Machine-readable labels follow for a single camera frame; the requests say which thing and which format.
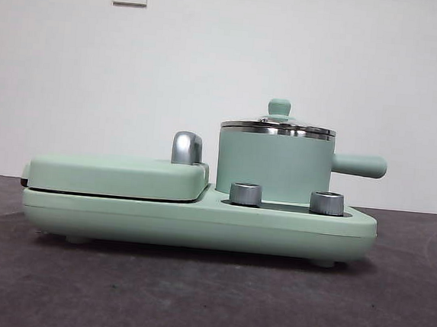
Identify mint green breakfast cooker base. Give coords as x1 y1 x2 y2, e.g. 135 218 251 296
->
18 165 381 271

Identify mint green pot with handle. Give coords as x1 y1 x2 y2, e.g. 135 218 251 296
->
214 123 391 210

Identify silver control knob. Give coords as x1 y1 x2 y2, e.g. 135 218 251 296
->
228 181 264 207
308 189 345 216

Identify glass pot lid green knob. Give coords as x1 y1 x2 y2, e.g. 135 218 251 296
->
220 93 339 139

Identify dark grey table cloth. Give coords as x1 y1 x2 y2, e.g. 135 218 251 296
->
0 175 437 327

